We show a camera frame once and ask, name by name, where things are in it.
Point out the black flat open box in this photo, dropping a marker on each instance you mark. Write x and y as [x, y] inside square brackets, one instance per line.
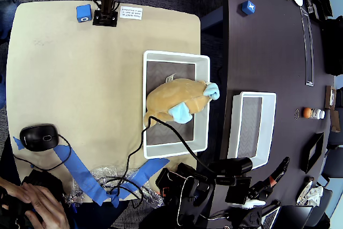
[313, 150]

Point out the person's bare forearm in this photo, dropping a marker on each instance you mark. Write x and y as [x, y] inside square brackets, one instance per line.
[8, 186]

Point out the black leader arm controller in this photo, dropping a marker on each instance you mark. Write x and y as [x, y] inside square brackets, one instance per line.
[41, 178]

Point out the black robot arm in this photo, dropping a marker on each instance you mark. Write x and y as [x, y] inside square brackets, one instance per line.
[193, 188]

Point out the crumpled white paper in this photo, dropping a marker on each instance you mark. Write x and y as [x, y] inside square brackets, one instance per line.
[312, 192]

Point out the small blue tape piece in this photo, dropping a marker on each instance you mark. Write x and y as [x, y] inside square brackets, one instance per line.
[17, 143]

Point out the blue denim garment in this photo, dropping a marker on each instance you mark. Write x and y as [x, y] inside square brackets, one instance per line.
[8, 17]

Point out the brown cardboard box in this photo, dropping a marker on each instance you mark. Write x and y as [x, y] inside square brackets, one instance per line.
[331, 97]

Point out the black webcam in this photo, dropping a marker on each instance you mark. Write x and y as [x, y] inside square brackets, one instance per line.
[233, 167]

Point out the black shallow tray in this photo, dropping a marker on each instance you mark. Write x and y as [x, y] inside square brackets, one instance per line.
[313, 5]

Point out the orange fruit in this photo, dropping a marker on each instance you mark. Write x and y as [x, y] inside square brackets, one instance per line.
[307, 112]

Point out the white printed paper label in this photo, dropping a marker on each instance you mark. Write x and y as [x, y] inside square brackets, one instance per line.
[130, 13]

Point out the crumpled clear plastic wrap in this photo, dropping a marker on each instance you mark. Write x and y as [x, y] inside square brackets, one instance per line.
[104, 172]

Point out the white pill bottle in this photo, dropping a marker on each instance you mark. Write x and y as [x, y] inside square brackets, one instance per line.
[318, 113]

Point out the blue cube with white O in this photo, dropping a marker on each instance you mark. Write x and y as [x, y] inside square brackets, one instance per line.
[83, 11]

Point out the black computer mouse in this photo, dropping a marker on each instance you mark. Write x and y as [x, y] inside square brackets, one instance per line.
[38, 137]

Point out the open dark laptop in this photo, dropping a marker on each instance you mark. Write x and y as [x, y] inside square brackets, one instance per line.
[292, 216]

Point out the blue cube with white X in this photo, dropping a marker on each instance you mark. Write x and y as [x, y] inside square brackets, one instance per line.
[247, 7]

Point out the brown plush toy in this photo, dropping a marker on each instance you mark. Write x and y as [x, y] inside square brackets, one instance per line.
[177, 95]

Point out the person's bare hand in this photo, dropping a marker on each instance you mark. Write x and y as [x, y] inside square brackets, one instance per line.
[48, 207]

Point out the long blue tape strip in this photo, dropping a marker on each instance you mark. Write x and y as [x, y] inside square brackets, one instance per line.
[150, 167]
[80, 172]

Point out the white plastic bin, grey bottom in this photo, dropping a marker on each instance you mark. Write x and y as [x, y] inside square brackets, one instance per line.
[202, 78]
[269, 132]

